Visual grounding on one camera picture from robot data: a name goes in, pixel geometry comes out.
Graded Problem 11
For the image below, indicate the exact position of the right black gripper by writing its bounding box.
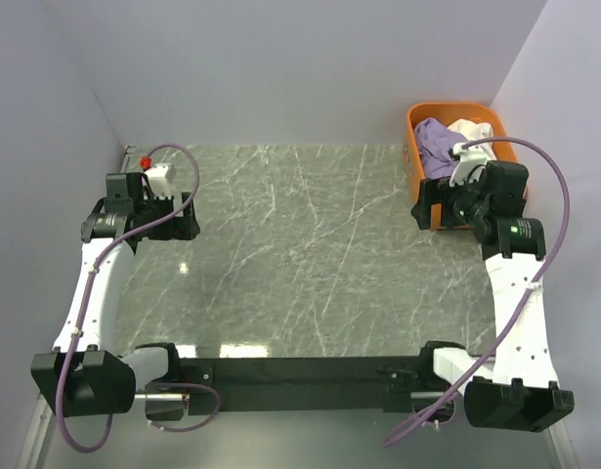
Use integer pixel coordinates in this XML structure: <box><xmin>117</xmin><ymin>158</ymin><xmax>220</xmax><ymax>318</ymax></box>
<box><xmin>410</xmin><ymin>168</ymin><xmax>491</xmax><ymax>229</ymax></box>

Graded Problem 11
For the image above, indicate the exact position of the purple t shirt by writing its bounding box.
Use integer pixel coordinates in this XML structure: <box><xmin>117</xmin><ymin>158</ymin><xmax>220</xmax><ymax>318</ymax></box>
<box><xmin>413</xmin><ymin>118</ymin><xmax>466</xmax><ymax>179</ymax></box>

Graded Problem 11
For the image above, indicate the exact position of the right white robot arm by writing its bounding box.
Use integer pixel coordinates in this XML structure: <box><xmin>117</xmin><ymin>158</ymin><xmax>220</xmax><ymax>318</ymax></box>
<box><xmin>411</xmin><ymin>161</ymin><xmax>575</xmax><ymax>432</ymax></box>

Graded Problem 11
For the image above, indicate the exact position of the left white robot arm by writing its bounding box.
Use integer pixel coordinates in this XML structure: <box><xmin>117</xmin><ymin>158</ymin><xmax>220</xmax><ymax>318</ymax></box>
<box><xmin>30</xmin><ymin>163</ymin><xmax>200</xmax><ymax>417</ymax></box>

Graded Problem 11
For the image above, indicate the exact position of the white t shirt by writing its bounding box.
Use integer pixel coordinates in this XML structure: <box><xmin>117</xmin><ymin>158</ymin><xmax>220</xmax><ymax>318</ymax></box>
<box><xmin>448</xmin><ymin>118</ymin><xmax>494</xmax><ymax>141</ymax></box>

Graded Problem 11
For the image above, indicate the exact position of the black mounting base bar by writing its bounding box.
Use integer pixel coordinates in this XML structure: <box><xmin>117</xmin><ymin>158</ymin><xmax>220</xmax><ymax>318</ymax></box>
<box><xmin>144</xmin><ymin>341</ymin><xmax>469</xmax><ymax>424</ymax></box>

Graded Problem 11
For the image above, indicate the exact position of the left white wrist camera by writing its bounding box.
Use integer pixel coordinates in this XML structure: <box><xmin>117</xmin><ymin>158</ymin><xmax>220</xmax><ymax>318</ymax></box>
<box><xmin>144</xmin><ymin>163</ymin><xmax>176</xmax><ymax>198</ymax></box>

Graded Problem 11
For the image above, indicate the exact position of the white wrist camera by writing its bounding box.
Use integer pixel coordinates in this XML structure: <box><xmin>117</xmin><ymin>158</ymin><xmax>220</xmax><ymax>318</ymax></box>
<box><xmin>450</xmin><ymin>143</ymin><xmax>496</xmax><ymax>187</ymax></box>
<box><xmin>144</xmin><ymin>163</ymin><xmax>176</xmax><ymax>198</ymax></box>

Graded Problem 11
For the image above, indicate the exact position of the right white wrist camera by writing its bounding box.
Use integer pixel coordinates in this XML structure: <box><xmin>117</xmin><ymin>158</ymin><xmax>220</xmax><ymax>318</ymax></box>
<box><xmin>450</xmin><ymin>143</ymin><xmax>496</xmax><ymax>187</ymax></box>

